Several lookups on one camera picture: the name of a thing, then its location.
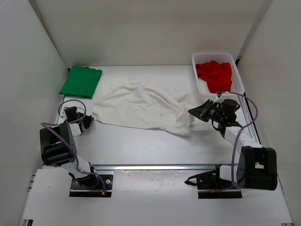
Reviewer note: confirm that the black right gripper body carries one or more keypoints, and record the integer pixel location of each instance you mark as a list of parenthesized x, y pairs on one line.
[(215, 115)]

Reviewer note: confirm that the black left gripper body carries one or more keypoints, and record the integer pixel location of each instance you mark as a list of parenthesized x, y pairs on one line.
[(81, 115)]

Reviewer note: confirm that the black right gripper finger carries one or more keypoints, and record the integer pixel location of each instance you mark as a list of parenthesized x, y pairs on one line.
[(199, 113), (205, 106)]

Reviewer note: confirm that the green t shirt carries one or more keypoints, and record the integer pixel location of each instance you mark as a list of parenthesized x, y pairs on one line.
[(81, 82)]

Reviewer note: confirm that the white t shirt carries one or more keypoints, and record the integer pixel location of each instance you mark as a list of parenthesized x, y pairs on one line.
[(128, 102)]

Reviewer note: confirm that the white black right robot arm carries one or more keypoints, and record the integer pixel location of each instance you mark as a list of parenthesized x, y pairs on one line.
[(257, 165)]

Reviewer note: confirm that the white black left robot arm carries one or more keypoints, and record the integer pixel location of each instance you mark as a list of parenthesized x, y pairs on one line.
[(58, 149)]

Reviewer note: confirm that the white plastic basket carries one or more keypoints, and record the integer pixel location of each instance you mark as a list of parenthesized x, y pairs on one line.
[(220, 57)]

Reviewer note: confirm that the red t shirt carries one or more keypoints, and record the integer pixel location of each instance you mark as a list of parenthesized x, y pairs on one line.
[(217, 76)]

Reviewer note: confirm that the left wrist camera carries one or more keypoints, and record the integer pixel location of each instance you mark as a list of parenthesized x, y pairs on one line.
[(70, 113)]

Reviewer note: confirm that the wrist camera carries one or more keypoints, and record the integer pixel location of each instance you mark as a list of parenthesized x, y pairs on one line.
[(70, 113), (230, 106)]

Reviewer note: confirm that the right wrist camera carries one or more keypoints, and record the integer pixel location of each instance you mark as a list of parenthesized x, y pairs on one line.
[(230, 106)]

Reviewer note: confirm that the aluminium table rail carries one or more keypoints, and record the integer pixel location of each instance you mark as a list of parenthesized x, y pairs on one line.
[(154, 167)]

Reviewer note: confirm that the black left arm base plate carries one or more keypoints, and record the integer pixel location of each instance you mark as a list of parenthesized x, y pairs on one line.
[(96, 191)]

